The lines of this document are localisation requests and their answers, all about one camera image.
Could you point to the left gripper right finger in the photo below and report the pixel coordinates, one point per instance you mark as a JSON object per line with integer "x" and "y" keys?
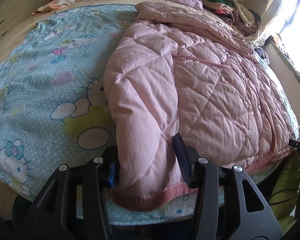
{"x": 228, "y": 204}

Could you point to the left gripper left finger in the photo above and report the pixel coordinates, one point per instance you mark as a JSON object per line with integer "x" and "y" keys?
{"x": 71, "y": 204}

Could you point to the pink quilted jacket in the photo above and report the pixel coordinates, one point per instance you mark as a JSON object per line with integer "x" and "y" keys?
{"x": 178, "y": 70}

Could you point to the pile of mixed clothes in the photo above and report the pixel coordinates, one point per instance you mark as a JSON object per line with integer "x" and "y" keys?
{"x": 244, "y": 21}

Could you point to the blue Hello Kitty sheet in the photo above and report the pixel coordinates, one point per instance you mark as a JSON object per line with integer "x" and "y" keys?
{"x": 53, "y": 107}

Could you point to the beige bed sheet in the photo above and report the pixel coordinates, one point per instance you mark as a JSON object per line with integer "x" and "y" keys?
{"x": 16, "y": 35}

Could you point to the window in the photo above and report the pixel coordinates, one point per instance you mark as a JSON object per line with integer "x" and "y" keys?
{"x": 289, "y": 30}

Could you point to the peach white small garment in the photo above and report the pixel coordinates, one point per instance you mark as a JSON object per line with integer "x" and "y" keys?
{"x": 54, "y": 5}

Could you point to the cream curtain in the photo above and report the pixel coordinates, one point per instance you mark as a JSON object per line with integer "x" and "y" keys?
{"x": 268, "y": 10}

